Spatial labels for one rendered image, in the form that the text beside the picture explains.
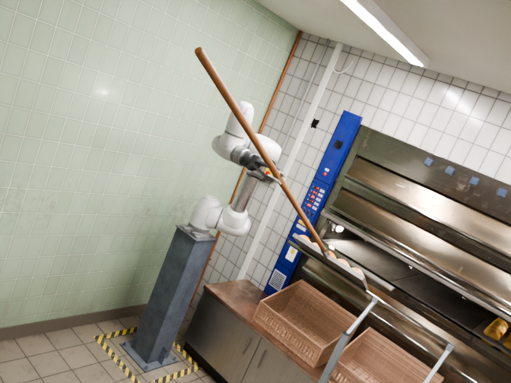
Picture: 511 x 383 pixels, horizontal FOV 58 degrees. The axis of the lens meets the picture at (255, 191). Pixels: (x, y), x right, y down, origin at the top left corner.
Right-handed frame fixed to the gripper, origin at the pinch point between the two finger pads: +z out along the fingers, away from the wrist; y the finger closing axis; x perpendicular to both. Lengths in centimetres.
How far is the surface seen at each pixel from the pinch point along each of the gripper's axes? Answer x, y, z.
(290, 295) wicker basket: -161, 30, -29
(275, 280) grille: -168, 28, -49
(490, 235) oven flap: -120, -68, 71
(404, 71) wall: -87, -136, -27
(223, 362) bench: -146, 98, -34
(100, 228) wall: -58, 75, -124
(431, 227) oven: -127, -57, 37
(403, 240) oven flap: -133, -42, 25
